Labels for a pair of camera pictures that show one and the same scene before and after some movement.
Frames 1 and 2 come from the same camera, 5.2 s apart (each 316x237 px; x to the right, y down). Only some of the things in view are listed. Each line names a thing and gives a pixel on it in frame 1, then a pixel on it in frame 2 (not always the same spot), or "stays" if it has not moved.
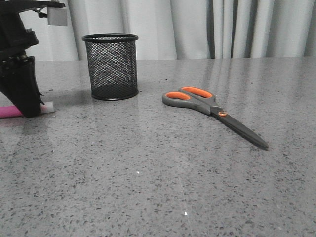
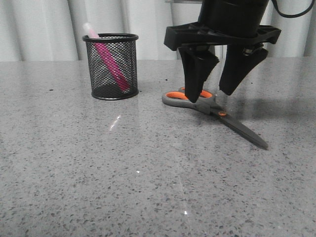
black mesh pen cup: x=112 y=62 stays
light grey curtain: x=182 y=29 stays
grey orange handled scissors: x=203 y=100 stays
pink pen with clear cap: x=12 y=111 -> x=109 y=60
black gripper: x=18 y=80 -> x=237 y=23
